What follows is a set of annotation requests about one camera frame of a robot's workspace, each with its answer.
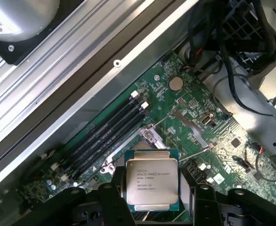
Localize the CPU socket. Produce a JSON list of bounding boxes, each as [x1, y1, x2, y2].
[[100, 127, 167, 175]]

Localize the black RAM slot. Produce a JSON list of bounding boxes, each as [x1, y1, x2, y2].
[[67, 90, 139, 170], [72, 101, 149, 178], [75, 110, 150, 181], [69, 96, 142, 175]]

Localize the black square chip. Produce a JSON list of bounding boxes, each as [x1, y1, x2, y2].
[[229, 137, 241, 148]]

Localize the green motherboard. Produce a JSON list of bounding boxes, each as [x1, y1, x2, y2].
[[22, 50, 276, 226]]

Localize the silver PC case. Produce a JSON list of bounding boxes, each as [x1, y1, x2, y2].
[[0, 0, 276, 226]]

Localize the silver coin cell battery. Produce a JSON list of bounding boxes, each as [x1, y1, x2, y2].
[[168, 75, 183, 90]]

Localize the metal slat table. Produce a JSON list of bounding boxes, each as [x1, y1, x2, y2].
[[0, 0, 157, 132]]

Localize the black mounting plate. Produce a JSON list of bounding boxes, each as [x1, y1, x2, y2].
[[0, 0, 88, 66]]

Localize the black fan grille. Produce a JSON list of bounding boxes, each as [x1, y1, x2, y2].
[[220, 4, 265, 49]]

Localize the silver round base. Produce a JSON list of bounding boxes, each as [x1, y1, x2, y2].
[[0, 0, 61, 41]]

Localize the red and black wire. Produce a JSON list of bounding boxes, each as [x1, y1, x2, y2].
[[253, 143, 276, 183]]

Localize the black cable bundle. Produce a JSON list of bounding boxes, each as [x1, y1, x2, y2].
[[219, 44, 276, 116]]

